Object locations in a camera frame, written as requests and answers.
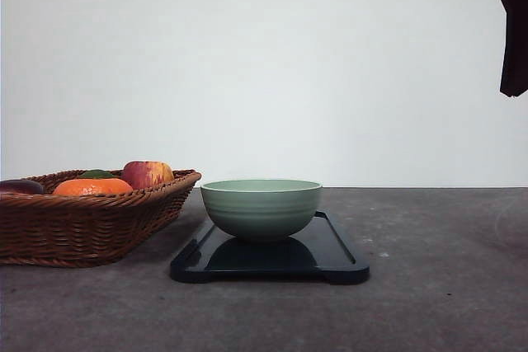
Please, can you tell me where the dark purple fruit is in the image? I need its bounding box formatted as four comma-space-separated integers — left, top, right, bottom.
0, 180, 45, 195

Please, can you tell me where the red yellow apple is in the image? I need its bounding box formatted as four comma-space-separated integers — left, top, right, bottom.
122, 161, 174, 190

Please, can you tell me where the brown wicker basket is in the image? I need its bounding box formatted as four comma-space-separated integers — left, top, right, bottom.
0, 169, 202, 267

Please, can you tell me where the green ceramic bowl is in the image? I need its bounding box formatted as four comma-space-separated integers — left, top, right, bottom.
200, 178, 323, 237

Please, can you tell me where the dark rectangular tray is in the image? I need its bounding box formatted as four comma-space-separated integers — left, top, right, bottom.
171, 211, 370, 284

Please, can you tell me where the green fruit in basket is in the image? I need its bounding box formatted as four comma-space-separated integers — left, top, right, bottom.
79, 169, 115, 178

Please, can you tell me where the orange mandarin fruit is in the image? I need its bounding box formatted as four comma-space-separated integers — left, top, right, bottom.
52, 178, 134, 196

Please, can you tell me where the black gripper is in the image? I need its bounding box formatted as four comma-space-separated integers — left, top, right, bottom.
500, 0, 528, 97

